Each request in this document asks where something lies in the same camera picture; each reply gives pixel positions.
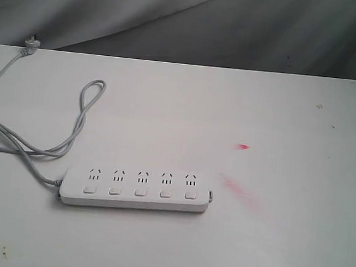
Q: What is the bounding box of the white five-socket power strip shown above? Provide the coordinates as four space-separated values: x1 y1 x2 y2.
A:
58 162 213 213

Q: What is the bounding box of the grey backdrop cloth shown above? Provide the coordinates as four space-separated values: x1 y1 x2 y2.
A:
0 0 356 79

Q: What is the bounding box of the grey power cord with plug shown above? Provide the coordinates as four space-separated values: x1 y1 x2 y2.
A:
0 47 110 191

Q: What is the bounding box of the white wall plug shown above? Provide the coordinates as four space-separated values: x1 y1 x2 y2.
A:
21 35 41 57

